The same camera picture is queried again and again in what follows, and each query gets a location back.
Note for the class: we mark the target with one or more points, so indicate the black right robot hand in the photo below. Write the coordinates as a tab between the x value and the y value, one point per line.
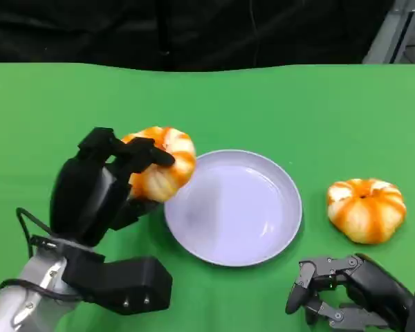
373	287

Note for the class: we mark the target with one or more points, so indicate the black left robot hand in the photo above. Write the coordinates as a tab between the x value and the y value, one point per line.
79	193

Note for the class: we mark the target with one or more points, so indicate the orange and white bread roll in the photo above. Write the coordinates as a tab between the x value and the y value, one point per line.
366	214
173	166

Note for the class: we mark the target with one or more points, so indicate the lilac plate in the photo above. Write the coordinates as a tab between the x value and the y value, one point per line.
235	214

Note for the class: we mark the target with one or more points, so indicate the black backdrop curtain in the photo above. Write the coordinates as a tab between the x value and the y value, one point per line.
124	31

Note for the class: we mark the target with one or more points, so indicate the green table cloth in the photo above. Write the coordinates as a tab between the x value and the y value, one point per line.
263	114

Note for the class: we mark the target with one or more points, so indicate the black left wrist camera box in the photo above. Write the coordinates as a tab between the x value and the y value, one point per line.
131	283

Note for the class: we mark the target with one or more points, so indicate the grey metal frame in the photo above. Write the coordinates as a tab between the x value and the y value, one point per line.
389	34

